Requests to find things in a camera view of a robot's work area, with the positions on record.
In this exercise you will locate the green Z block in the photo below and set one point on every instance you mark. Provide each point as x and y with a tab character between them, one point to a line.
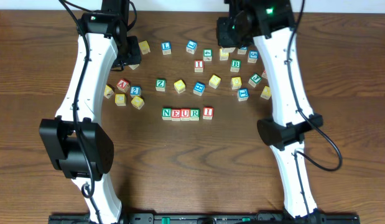
160	84

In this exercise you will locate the red E block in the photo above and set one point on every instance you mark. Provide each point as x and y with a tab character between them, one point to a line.
175	115

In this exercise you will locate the blue 5 block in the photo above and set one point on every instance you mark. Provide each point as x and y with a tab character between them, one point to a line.
253	56

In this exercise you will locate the red U block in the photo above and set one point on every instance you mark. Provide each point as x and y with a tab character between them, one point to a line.
185	114

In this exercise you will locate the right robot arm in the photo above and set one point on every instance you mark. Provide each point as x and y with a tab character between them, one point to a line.
272	28

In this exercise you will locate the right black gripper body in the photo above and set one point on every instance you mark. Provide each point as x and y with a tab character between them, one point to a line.
226	38

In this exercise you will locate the blue P block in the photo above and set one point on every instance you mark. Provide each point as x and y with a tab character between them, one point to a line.
228	49

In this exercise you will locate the red M block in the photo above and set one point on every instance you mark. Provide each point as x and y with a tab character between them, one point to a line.
264	74

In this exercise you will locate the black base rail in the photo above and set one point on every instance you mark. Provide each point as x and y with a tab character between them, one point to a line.
263	217

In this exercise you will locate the blue E block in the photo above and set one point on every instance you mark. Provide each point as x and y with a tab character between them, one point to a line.
199	88

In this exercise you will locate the yellow S block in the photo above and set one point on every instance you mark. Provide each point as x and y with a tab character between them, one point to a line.
214	81

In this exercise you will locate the yellow M block far right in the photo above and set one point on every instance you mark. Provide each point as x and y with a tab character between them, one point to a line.
266	93

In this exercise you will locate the blue tilted L block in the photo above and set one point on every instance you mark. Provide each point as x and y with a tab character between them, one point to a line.
191	47

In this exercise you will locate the green R block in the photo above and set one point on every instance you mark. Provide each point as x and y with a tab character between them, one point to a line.
194	115

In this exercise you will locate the green B block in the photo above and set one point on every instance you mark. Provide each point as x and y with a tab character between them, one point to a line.
235	65

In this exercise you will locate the yellow C block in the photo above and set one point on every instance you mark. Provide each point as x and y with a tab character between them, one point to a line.
120	99

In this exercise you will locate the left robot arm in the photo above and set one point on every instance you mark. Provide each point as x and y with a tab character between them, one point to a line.
74	140

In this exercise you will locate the yellow block far left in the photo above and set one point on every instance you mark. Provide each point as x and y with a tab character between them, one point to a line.
108	92

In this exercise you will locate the plain yellow block top left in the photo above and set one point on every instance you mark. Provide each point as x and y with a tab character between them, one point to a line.
144	47

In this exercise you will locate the green 4 block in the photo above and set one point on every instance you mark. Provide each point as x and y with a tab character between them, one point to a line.
207	55

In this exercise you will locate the red 1 block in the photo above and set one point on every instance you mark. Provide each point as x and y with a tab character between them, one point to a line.
208	113

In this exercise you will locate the blue D block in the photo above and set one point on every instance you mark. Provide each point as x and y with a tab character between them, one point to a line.
242	51

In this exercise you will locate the blue 2 block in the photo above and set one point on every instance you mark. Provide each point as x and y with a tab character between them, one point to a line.
135	91

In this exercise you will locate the yellow block bottom left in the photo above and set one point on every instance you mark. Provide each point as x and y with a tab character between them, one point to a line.
137	102

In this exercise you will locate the green L block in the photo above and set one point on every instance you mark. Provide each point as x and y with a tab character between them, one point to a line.
133	67

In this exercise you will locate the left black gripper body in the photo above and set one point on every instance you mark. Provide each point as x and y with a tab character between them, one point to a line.
130	58

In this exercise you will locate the green N block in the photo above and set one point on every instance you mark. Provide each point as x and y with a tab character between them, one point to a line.
166	113

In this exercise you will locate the yellow block top centre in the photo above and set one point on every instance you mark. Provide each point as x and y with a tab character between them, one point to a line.
223	56

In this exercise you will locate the yellow block right centre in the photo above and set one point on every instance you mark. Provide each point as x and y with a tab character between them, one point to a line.
236	83

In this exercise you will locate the blue T block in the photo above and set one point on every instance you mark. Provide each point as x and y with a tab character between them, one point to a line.
243	94

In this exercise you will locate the red I block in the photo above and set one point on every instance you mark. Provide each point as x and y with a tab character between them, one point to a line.
198	66

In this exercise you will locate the red A block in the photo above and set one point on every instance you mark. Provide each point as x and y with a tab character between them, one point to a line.
123	85

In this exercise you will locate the green J block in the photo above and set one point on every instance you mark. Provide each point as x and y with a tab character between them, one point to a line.
255	80

